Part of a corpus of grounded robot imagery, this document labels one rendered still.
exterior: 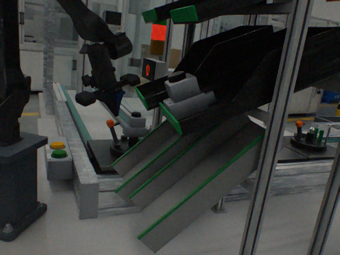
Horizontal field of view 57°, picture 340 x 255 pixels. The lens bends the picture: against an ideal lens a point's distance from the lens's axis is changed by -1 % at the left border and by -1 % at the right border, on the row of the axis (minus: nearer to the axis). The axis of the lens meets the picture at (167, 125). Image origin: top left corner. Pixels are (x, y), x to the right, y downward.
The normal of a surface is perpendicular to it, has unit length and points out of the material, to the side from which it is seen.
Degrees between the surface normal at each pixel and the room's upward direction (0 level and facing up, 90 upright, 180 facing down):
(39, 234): 0
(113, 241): 0
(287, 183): 90
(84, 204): 90
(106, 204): 90
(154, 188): 90
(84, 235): 0
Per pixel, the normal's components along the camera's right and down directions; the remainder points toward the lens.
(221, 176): 0.22, 0.29
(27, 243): 0.12, -0.95
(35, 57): 0.53, 0.30
